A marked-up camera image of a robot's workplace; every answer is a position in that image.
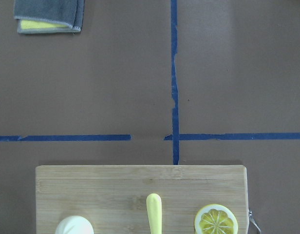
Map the white steamed bun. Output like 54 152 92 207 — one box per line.
55 215 94 234

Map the yellow plastic knife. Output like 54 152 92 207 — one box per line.
146 193 162 234

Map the bamboo cutting board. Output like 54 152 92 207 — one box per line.
36 165 249 234

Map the lemon slice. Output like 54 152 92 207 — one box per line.
194 204 239 234

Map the grey folded cloth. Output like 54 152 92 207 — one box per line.
14 0 84 34

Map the yellow sponge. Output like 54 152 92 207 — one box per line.
20 20 66 29

